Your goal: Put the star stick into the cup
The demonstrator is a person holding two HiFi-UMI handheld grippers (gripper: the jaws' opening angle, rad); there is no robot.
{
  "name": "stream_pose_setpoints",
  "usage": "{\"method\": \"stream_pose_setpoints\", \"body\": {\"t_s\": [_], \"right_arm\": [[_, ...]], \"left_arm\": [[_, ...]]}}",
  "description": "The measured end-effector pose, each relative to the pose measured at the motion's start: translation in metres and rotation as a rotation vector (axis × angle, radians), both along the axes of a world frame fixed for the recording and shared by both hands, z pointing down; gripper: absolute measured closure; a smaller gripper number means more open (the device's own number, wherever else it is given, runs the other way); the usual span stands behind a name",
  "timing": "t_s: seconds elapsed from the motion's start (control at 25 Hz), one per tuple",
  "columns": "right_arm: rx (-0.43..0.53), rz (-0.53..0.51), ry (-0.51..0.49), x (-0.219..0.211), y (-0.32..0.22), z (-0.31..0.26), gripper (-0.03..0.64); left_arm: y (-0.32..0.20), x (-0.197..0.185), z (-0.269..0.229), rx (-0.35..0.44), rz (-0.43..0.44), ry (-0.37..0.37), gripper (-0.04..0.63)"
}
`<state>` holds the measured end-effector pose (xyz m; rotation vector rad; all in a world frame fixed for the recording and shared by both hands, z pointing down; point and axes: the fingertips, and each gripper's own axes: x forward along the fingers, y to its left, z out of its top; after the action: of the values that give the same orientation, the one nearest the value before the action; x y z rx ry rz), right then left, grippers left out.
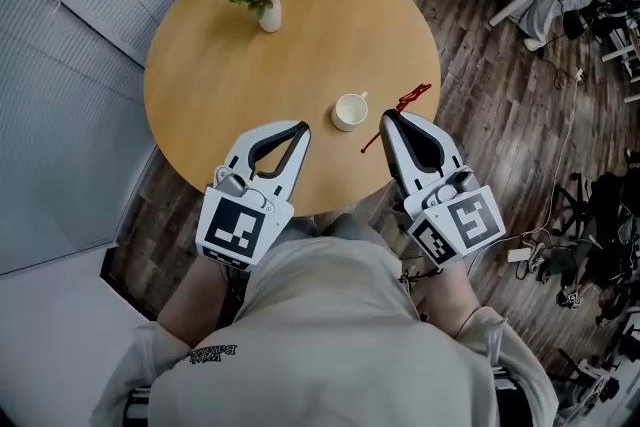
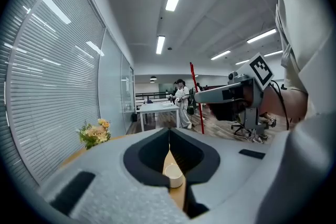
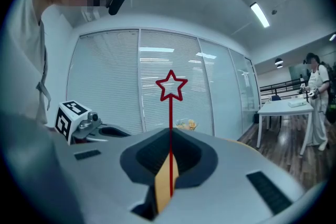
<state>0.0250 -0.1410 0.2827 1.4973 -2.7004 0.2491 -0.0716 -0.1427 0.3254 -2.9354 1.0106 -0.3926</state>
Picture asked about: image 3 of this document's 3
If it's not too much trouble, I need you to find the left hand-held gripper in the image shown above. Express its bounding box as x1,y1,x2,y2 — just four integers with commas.
54,100,132,146

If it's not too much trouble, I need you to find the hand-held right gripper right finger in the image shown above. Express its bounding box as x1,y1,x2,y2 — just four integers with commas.
156,127,329,224

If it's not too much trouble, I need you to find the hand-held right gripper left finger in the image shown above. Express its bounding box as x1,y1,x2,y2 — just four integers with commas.
51,127,172,224

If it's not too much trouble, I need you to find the red star wand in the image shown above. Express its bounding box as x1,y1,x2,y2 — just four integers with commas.
155,69,188,198

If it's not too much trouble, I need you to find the white rectangular table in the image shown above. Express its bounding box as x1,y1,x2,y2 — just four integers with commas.
256,99,315,156

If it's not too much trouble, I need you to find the white box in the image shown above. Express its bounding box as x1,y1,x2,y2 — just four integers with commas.
287,100,307,109

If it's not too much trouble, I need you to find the black metal railing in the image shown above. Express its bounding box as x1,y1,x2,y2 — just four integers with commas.
259,78,310,100

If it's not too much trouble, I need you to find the person's beige shirt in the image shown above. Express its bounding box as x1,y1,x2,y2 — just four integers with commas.
1,0,83,224

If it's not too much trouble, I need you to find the ceiling light panel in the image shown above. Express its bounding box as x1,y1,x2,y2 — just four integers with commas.
249,2,271,29

